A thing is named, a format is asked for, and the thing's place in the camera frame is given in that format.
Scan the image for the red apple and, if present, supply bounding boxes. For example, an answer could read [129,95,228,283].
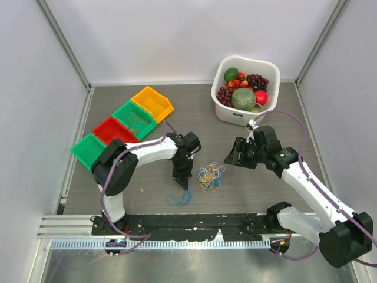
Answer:
[254,90,269,106]

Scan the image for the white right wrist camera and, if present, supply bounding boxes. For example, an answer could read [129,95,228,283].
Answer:
[246,119,259,144]

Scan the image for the aluminium frame post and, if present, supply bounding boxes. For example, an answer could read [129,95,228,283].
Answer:
[35,0,91,91]

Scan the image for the red and yellow peaches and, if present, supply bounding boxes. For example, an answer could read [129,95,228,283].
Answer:
[224,72,253,90]

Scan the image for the green plastic bin beside yellow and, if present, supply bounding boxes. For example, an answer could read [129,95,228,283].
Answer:
[112,100,157,141]

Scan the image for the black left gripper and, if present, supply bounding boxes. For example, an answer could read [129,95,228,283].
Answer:
[172,156,194,190]

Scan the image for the dark purple grape bunch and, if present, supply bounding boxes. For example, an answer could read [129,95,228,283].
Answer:
[246,74,269,92]

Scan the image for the red plastic bin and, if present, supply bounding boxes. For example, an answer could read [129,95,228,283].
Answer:
[92,116,138,146]

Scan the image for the green plastic bin at end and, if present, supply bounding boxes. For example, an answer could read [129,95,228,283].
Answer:
[70,133,106,172]

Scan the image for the white plastic fruit basket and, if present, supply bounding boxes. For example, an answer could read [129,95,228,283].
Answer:
[211,56,280,126]

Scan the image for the green lime fruit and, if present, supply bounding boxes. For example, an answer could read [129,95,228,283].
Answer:
[224,67,239,82]

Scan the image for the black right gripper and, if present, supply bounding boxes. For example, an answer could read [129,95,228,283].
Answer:
[224,137,266,169]

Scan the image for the white perforated cable duct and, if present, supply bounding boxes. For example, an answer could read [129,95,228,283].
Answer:
[50,238,271,251]

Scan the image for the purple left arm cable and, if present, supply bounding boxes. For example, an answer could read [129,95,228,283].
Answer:
[100,121,177,263]

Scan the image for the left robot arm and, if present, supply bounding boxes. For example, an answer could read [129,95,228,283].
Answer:
[91,132,201,235]

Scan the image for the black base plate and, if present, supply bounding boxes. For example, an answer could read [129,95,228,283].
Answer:
[91,212,301,243]

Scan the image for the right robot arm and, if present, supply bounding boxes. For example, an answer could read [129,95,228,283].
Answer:
[224,126,373,268]

